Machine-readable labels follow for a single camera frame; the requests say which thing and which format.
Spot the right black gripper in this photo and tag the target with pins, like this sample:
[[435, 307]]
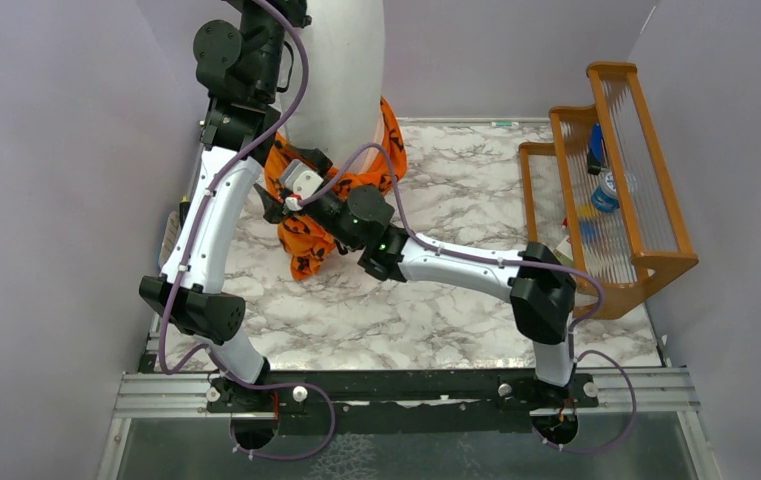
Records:
[[273, 211]]

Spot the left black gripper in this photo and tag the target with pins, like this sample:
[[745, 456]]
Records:
[[294, 8]]

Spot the white pillow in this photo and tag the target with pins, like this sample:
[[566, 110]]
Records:
[[340, 110]]

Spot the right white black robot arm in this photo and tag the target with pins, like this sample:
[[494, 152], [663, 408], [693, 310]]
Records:
[[538, 288]]

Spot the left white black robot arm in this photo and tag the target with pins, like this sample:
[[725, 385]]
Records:
[[240, 67]]

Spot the white power strip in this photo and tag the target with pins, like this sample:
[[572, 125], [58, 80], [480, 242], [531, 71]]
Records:
[[172, 231]]

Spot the yellow blue small item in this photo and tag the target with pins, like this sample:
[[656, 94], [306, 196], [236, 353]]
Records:
[[587, 221]]

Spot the wooden tiered rack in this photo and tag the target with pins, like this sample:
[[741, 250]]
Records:
[[644, 245]]

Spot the blue white tape roll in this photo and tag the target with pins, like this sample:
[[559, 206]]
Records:
[[605, 197]]

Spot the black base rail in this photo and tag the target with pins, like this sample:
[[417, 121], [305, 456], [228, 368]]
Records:
[[314, 402]]

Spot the aluminium table frame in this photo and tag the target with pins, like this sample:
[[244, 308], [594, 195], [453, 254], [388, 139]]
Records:
[[646, 425]]

